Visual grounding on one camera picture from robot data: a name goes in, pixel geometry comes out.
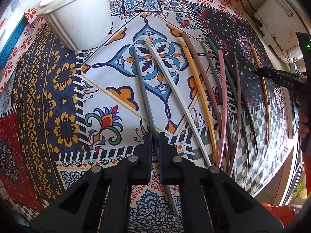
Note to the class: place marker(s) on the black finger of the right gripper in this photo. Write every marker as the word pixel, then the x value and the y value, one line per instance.
pixel 290 81

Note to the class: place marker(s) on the dark green chopstick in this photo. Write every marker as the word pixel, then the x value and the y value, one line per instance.
pixel 232 80

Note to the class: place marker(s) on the pink chopstick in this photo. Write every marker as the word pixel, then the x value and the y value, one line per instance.
pixel 224 107

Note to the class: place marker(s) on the mauve chopstick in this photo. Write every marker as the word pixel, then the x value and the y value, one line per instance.
pixel 238 125

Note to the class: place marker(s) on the yellow chopstick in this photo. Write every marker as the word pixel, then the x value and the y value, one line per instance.
pixel 183 42

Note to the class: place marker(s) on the grey chopstick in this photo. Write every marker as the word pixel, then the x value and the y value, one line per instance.
pixel 153 129

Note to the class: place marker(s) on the grey-green chopstick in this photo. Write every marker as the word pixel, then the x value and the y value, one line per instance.
pixel 218 83

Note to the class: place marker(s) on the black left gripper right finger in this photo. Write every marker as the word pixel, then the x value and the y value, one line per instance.
pixel 210 200

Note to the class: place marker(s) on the white ceramic utensil cup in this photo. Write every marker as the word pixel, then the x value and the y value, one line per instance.
pixel 79 24

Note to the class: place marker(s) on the white chopstick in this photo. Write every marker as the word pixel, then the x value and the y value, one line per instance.
pixel 178 97

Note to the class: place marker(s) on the brown chopstick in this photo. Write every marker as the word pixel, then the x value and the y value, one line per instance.
pixel 204 76

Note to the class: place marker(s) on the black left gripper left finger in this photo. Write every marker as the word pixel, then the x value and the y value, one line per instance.
pixel 99 201

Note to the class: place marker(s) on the white rice cooker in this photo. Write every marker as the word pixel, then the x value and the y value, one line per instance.
pixel 279 25

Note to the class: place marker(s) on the blue perforated basket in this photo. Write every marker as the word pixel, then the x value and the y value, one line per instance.
pixel 11 42

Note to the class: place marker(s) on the patterned patchwork table mat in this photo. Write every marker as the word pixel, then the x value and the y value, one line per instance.
pixel 69 111

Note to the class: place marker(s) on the person's hand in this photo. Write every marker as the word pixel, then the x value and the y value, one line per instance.
pixel 303 129

